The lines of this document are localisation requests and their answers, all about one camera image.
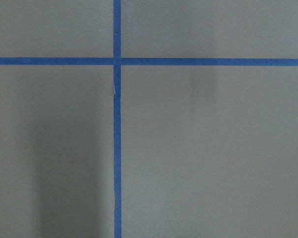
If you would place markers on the blue tape horizontal line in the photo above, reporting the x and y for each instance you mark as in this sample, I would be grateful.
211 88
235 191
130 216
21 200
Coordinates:
148 61

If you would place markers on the blue tape vertical line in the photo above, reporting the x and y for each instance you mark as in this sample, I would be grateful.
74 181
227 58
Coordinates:
117 117

